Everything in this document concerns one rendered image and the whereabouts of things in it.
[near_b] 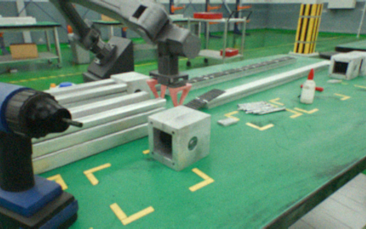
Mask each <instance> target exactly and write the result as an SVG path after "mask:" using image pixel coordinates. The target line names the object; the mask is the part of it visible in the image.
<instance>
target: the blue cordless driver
mask: <svg viewBox="0 0 366 229"><path fill-rule="evenodd" d="M58 103H59V102H58V101H57V100H56V99H55V96H53V95H50V93H47V92H44V91H38V90H35V89H32V88H29V87H24V86H20V85H13V84H6V83H3V82H0V229H68V228H69V227H70V226H71V225H73V224H74V223H75V222H76V220H77V218H78V214H77V211H78V209H79V208H78V201H77V199H75V197H74V196H73V195H72V194H71V193H69V192H66V191H63V190H62V186H61V184H59V183H56V182H55V181H51V180H49V179H46V178H43V177H40V176H38V175H35V174H34V172H33V163H32V154H33V150H32V139H33V138H35V139H39V138H45V137H46V136H47V135H48V134H50V133H62V132H65V131H66V130H68V128H69V127H70V126H73V127H78V128H82V126H83V122H79V121H74V120H72V115H71V113H70V110H68V109H67V108H65V107H63V106H61V105H60V104H58Z"/></svg>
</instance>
